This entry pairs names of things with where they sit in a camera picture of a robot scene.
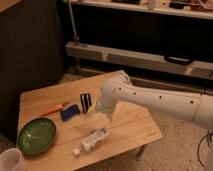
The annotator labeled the green round plate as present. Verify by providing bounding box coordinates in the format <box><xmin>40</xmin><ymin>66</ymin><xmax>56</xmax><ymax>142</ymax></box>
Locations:
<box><xmin>17</xmin><ymin>118</ymin><xmax>57</xmax><ymax>155</ymax></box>

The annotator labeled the wooden shelf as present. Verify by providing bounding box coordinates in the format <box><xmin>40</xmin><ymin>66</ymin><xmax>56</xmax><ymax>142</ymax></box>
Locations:
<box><xmin>62</xmin><ymin>0</ymin><xmax>213</xmax><ymax>20</ymax></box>

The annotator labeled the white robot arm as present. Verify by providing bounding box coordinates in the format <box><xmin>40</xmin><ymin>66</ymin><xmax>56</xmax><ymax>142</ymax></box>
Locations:
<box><xmin>96</xmin><ymin>71</ymin><xmax>213</xmax><ymax>131</ymax></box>

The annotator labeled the metal pole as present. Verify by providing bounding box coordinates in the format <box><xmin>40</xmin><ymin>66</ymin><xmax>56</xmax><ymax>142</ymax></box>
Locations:
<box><xmin>68</xmin><ymin>0</ymin><xmax>79</xmax><ymax>45</ymax></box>

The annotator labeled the wooden folding table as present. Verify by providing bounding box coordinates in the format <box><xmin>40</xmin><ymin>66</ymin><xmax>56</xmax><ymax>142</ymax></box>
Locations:
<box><xmin>18</xmin><ymin>73</ymin><xmax>162</xmax><ymax>171</ymax></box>

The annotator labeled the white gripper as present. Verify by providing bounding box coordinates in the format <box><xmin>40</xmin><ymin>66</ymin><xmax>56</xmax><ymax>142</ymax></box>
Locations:
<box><xmin>95</xmin><ymin>101</ymin><xmax>115</xmax><ymax>120</ymax></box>

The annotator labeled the black white striped eraser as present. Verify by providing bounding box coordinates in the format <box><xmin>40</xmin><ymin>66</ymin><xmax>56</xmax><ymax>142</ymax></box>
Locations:
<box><xmin>80</xmin><ymin>93</ymin><xmax>92</xmax><ymax>113</ymax></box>

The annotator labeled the blue sponge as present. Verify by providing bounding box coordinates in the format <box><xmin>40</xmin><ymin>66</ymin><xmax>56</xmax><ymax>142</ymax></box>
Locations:
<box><xmin>60</xmin><ymin>104</ymin><xmax>80</xmax><ymax>121</ymax></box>

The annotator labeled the white tube with cap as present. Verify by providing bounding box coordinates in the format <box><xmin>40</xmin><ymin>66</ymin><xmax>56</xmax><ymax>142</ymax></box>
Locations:
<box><xmin>73</xmin><ymin>128</ymin><xmax>109</xmax><ymax>156</ymax></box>

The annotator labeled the grey metal beam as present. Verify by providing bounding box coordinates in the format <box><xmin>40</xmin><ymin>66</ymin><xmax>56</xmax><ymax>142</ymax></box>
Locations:
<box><xmin>65</xmin><ymin>42</ymin><xmax>213</xmax><ymax>79</ymax></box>

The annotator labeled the black cable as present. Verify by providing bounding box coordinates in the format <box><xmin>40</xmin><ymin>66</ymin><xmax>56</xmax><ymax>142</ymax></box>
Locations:
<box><xmin>196</xmin><ymin>130</ymin><xmax>213</xmax><ymax>168</ymax></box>

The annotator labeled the white cup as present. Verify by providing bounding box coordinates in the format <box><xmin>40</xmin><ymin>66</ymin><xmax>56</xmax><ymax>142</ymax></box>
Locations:
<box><xmin>0</xmin><ymin>148</ymin><xmax>27</xmax><ymax>171</ymax></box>

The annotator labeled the black handle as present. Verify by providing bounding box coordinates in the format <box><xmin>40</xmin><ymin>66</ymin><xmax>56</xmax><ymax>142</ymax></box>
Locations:
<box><xmin>164</xmin><ymin>56</ymin><xmax>194</xmax><ymax>66</ymax></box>

